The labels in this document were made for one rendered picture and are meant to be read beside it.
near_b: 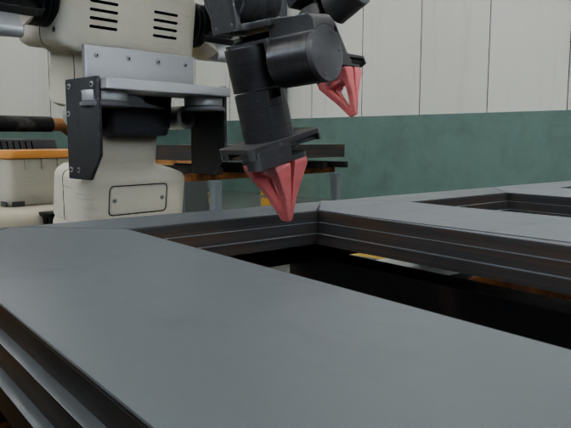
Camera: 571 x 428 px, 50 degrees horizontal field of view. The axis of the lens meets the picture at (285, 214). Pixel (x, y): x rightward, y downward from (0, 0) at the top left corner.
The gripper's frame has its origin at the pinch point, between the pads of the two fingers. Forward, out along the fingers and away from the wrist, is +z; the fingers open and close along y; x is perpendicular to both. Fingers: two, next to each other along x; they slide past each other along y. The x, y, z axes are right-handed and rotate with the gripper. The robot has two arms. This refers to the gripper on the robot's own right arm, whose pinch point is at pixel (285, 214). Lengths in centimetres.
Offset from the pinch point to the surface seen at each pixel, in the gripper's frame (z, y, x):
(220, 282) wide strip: -5.0, -22.6, -22.7
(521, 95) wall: 100, 661, 372
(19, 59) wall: -84, 274, 1023
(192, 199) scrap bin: 108, 236, 478
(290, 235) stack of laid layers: 4.0, 2.3, 3.2
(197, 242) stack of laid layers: 0.1, -10.5, 3.1
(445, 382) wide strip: -5.3, -24.6, -42.2
